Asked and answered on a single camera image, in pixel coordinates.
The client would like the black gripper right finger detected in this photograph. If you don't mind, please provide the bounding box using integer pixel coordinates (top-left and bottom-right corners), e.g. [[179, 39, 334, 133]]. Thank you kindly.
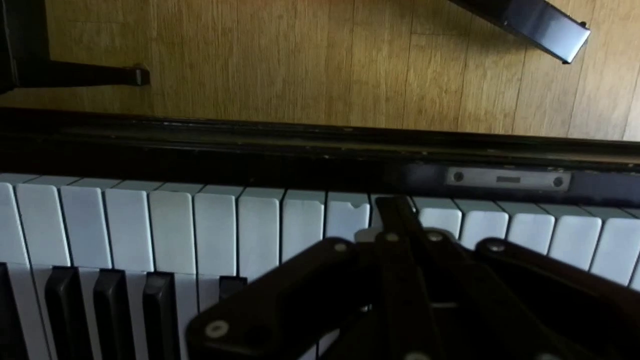
[[395, 194, 640, 360]]

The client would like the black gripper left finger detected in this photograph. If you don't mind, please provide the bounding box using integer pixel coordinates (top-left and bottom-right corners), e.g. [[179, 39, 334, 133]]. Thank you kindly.
[[186, 194, 412, 360]]

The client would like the black and white keyboard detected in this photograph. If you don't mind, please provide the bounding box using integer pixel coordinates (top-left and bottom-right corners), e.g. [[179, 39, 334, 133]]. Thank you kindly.
[[0, 0, 640, 360]]

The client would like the silver piano lock plate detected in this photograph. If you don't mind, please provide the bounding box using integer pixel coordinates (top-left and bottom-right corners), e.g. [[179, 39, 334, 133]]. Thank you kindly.
[[445, 166, 575, 194]]

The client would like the black stand leg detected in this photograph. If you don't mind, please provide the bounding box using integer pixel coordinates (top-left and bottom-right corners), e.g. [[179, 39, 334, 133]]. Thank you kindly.
[[449, 0, 592, 66]]

